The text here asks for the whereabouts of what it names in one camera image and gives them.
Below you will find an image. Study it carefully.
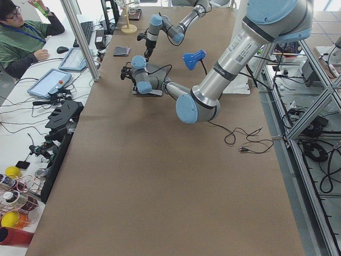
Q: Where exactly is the black computer mouse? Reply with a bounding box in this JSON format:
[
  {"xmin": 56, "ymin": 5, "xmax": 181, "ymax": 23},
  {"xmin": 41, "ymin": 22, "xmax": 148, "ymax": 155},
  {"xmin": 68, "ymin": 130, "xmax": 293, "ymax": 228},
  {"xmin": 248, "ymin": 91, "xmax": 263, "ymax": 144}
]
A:
[{"xmin": 56, "ymin": 46, "xmax": 69, "ymax": 54}]

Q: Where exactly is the folded grey cloth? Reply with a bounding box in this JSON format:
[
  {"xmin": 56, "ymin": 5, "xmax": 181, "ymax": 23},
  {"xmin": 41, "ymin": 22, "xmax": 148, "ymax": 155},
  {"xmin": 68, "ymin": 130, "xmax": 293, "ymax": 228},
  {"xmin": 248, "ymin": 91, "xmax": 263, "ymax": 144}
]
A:
[{"xmin": 113, "ymin": 46, "xmax": 131, "ymax": 57}]

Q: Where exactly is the wooden mug tree stand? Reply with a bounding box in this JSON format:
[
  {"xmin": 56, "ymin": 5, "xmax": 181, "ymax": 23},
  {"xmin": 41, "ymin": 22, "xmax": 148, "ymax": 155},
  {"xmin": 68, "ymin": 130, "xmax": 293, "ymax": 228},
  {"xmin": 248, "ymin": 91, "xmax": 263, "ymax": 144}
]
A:
[{"xmin": 121, "ymin": 1, "xmax": 137, "ymax": 34}]

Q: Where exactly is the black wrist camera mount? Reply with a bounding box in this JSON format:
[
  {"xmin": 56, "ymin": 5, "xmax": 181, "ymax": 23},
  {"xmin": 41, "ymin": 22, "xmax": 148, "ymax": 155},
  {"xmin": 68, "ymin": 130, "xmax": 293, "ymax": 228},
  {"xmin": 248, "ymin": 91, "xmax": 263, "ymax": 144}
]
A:
[{"xmin": 137, "ymin": 29, "xmax": 148, "ymax": 41}]

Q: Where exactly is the upper teach pendant tablet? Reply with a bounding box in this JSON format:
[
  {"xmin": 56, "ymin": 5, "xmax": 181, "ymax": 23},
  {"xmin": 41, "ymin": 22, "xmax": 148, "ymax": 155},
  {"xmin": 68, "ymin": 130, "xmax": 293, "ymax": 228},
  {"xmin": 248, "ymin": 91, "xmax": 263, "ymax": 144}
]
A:
[{"xmin": 59, "ymin": 47, "xmax": 87, "ymax": 72}]

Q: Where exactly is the aluminium frame post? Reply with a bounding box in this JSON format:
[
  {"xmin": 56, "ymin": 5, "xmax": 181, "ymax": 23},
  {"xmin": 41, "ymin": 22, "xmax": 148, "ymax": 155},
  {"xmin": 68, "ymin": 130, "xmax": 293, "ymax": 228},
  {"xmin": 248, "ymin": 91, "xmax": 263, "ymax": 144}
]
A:
[{"xmin": 60, "ymin": 0, "xmax": 100, "ymax": 82}]

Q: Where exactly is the black dish rack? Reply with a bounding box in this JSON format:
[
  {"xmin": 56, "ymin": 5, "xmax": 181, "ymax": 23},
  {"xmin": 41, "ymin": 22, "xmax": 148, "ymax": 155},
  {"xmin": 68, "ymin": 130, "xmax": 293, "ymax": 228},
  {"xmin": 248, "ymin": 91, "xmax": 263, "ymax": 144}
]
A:
[{"xmin": 45, "ymin": 100, "xmax": 84, "ymax": 148}]

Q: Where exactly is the grey laptop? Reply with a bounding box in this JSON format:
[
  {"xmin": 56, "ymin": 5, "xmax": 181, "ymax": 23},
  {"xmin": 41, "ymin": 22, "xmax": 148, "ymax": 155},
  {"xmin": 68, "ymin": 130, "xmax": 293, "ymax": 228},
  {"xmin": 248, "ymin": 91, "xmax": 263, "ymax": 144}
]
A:
[{"xmin": 132, "ymin": 63, "xmax": 172, "ymax": 97}]

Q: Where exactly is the teach pendant tablet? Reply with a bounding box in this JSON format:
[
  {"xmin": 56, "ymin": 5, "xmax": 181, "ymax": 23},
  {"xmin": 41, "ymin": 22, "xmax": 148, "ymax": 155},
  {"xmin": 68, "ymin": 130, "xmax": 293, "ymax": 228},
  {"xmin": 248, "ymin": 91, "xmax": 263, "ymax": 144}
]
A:
[
  {"xmin": 27, "ymin": 68, "xmax": 71, "ymax": 98},
  {"xmin": 59, "ymin": 47, "xmax": 87, "ymax": 72}
]

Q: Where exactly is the black keyboard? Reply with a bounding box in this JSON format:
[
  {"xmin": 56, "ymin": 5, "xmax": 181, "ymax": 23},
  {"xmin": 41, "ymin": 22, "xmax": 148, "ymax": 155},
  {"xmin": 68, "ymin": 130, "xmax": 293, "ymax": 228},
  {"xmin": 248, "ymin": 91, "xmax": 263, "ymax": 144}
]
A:
[{"xmin": 79, "ymin": 21, "xmax": 93, "ymax": 45}]

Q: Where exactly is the black monitor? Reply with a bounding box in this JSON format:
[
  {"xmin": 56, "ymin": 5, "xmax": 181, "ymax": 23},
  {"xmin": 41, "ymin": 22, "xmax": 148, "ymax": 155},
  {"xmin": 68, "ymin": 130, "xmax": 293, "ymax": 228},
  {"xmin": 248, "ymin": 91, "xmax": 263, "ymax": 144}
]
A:
[{"xmin": 100, "ymin": 0, "xmax": 120, "ymax": 35}]

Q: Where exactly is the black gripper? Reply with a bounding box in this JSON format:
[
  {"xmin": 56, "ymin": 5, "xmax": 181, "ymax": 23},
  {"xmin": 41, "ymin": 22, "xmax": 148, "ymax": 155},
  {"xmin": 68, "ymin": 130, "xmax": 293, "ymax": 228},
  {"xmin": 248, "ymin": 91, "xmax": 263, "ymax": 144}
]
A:
[{"xmin": 144, "ymin": 39, "xmax": 156, "ymax": 62}]

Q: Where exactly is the dark tray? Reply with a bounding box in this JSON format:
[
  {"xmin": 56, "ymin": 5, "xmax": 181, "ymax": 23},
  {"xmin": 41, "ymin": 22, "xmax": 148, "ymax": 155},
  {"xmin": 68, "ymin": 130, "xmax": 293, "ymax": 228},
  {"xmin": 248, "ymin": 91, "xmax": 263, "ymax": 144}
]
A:
[{"xmin": 128, "ymin": 9, "xmax": 142, "ymax": 21}]

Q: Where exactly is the blue desk lamp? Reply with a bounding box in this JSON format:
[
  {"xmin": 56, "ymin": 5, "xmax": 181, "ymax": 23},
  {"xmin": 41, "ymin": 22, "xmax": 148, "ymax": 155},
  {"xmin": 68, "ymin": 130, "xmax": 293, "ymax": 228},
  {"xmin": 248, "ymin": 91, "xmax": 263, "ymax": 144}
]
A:
[{"xmin": 183, "ymin": 50, "xmax": 207, "ymax": 75}]

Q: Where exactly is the lower teach pendant tablet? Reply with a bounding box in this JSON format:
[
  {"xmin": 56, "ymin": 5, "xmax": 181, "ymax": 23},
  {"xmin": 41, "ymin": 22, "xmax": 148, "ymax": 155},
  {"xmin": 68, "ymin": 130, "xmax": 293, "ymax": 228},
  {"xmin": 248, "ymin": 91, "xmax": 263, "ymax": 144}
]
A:
[{"xmin": 27, "ymin": 68, "xmax": 71, "ymax": 98}]

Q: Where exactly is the yellow ball in bowl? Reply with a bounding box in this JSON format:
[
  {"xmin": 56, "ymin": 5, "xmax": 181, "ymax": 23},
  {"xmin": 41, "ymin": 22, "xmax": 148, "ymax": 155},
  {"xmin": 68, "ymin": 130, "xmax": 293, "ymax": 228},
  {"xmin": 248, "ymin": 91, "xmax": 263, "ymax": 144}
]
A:
[{"xmin": 1, "ymin": 211, "xmax": 20, "ymax": 229}]

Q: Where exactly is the black lamp power cable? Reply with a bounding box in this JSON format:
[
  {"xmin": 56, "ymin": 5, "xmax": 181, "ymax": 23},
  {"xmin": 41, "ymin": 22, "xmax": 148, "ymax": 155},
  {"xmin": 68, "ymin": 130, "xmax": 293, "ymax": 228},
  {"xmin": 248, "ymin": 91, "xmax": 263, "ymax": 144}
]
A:
[{"xmin": 207, "ymin": 120, "xmax": 274, "ymax": 155}]

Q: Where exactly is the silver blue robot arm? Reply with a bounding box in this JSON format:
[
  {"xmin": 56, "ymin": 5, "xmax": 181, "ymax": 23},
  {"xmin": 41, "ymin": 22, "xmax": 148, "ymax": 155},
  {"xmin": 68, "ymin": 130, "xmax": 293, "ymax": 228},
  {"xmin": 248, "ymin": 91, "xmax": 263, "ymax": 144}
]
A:
[
  {"xmin": 137, "ymin": 0, "xmax": 212, "ymax": 62},
  {"xmin": 129, "ymin": 1, "xmax": 314, "ymax": 124}
]

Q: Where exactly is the person in green shirt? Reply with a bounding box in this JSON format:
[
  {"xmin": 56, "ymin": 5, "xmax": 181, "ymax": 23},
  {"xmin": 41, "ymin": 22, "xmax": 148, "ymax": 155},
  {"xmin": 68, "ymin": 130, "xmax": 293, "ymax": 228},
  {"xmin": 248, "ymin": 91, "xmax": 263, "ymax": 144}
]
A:
[{"xmin": 1, "ymin": 1, "xmax": 65, "ymax": 79}]

